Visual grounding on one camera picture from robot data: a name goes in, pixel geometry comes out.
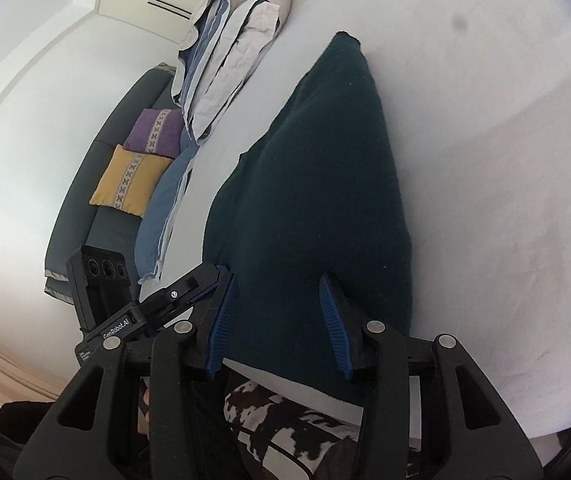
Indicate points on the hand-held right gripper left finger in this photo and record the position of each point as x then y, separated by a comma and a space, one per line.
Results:
223, 320

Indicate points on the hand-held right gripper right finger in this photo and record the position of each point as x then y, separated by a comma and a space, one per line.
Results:
333, 320

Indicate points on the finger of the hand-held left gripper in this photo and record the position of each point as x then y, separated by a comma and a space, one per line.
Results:
185, 287

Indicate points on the dark green garment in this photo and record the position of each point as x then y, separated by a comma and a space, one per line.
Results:
315, 200

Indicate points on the person's left forearm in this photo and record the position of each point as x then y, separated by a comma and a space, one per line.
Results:
20, 430

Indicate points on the blue pillow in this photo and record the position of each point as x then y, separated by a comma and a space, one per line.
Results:
163, 220

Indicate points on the yellow patterned cushion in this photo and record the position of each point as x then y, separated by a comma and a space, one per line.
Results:
128, 180

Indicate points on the black white patterned pants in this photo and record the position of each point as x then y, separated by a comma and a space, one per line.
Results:
285, 425

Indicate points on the purple patterned cushion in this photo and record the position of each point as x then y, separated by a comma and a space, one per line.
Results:
158, 130

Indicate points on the dark grey sofa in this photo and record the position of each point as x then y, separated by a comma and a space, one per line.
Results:
110, 120

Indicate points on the white bed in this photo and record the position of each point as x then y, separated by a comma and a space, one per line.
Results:
490, 160

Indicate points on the folded blue white duvet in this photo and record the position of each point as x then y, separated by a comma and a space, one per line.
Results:
203, 45

